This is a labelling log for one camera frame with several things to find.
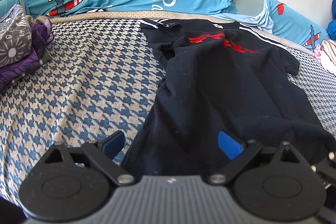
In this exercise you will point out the black t-shirt red print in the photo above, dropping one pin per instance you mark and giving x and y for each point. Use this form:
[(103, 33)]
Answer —
[(220, 79)]

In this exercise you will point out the blue jacket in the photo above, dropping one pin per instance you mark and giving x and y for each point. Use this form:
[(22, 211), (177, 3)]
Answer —
[(331, 28)]

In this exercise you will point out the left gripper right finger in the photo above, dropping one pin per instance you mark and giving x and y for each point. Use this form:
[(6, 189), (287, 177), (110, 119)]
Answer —
[(239, 152)]

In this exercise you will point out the beige striped folded cloth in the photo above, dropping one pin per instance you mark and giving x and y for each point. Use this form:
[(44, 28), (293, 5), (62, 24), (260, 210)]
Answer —
[(329, 47)]

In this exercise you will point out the grey patterned folded cloth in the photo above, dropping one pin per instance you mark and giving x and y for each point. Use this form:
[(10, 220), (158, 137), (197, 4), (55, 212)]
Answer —
[(15, 36)]

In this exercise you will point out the blue houndstooth mattress cover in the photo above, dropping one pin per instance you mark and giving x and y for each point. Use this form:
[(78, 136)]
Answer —
[(102, 77)]

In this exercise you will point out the pink folded cloth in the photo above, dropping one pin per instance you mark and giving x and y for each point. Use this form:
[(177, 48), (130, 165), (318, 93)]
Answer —
[(324, 60)]

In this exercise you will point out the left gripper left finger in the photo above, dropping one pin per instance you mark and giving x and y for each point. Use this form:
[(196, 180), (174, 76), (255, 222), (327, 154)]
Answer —
[(101, 154)]

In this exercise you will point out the purple folded cloth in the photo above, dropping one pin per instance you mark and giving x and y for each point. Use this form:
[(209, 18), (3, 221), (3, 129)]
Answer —
[(42, 35)]

